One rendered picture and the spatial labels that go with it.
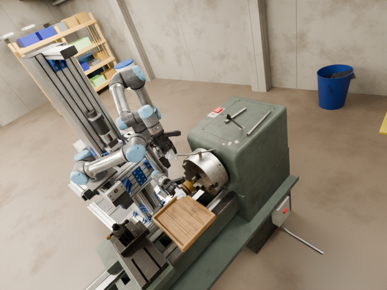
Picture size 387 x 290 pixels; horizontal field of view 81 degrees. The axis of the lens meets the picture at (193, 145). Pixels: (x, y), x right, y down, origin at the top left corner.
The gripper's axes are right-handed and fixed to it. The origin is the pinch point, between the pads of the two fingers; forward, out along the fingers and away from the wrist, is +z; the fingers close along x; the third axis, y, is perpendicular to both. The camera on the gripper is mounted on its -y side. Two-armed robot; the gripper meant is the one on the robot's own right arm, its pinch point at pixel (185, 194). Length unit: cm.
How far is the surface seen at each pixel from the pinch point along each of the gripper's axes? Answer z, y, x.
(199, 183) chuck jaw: 2.7, -10.6, 1.9
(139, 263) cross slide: 5.2, 45.7, -11.1
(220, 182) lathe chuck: 12.0, -20.6, 0.0
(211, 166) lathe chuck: 6.8, -20.6, 11.5
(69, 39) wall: -864, -177, 32
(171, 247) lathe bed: 5.4, 26.2, -22.0
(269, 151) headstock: 17, -64, -6
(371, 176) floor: 58, -171, -108
